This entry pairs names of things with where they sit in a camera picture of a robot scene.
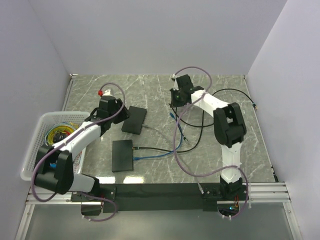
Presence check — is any dark grey network switch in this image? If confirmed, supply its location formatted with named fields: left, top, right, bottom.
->
left=111, top=139, right=134, bottom=173

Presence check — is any blue ethernet cable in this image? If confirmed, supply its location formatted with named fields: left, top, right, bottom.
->
left=132, top=112, right=185, bottom=161

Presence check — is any long black ethernet cable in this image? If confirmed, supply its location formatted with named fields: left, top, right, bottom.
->
left=131, top=89, right=261, bottom=153

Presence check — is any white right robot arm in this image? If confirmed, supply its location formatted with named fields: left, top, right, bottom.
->
left=170, top=74, right=247, bottom=200

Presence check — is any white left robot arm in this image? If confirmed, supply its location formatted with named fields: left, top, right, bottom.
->
left=31, top=95, right=130, bottom=201

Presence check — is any white plastic mesh basket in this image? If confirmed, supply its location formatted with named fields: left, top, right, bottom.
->
left=20, top=111, right=90, bottom=181

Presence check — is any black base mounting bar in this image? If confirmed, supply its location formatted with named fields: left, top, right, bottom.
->
left=69, top=182, right=251, bottom=217

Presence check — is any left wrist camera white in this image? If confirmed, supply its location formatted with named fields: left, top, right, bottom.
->
left=98, top=89, right=113, bottom=97

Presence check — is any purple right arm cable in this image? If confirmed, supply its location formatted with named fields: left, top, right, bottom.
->
left=172, top=66, right=251, bottom=221

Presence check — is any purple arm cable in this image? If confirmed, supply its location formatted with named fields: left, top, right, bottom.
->
left=29, top=82, right=126, bottom=223
left=172, top=66, right=251, bottom=221

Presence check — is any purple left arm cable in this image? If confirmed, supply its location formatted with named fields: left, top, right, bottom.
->
left=29, top=82, right=126, bottom=223

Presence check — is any bundle of coloured wires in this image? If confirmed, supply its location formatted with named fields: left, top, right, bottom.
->
left=43, top=121, right=81, bottom=151

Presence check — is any aluminium rail frame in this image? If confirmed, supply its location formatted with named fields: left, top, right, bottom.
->
left=25, top=182, right=291, bottom=205

